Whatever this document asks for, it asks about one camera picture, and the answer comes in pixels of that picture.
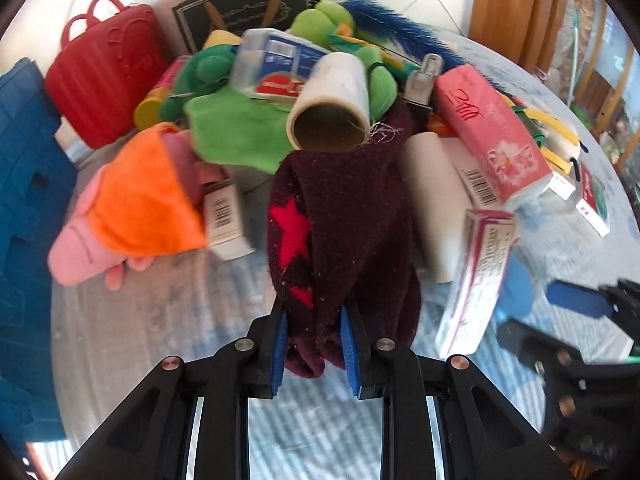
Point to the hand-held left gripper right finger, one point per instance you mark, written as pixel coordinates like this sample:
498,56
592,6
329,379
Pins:
351,355

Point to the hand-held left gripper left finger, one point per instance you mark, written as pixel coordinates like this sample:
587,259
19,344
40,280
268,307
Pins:
279,355

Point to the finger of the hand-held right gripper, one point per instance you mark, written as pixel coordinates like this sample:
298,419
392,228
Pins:
535,347
575,300

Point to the maroon sock with red stars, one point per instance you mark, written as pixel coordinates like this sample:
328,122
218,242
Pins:
345,240

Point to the blue plastic crate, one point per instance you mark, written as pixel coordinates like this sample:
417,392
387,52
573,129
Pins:
25,210

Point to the white carton with pink stripes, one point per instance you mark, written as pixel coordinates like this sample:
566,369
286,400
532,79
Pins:
475,280

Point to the small red white box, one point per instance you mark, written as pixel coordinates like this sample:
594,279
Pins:
592,200

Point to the small white carton with barcode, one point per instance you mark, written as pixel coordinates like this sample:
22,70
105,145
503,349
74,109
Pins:
227,220

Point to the yellow black striped toy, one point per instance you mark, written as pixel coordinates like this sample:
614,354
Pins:
550,135

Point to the white plastic bottle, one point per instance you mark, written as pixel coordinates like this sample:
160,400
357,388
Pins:
435,200

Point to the pink tissue packet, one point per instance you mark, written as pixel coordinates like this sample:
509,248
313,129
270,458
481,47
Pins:
490,130

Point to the pink pig plush orange dress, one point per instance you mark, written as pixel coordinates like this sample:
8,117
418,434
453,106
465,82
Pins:
135,205

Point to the green cloth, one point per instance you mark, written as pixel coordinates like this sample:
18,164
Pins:
235,130

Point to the silver metal clip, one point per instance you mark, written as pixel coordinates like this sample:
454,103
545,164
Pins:
422,80

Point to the white roll with cardboard core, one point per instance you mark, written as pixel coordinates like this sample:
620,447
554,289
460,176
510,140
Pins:
340,85

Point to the pink yellow canister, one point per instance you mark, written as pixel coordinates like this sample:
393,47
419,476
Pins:
155,105

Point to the blue white toothpaste pack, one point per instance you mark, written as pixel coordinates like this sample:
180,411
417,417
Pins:
285,60

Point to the blue feather duster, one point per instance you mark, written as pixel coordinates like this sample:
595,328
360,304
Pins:
400,25

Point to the green frog plush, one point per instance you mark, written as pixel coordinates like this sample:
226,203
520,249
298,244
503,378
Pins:
325,22

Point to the red toy suitcase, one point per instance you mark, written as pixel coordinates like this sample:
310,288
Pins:
110,65

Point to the black gift box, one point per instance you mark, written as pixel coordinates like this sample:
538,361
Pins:
240,10

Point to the wooden wall panel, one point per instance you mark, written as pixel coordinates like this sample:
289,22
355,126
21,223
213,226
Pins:
515,10

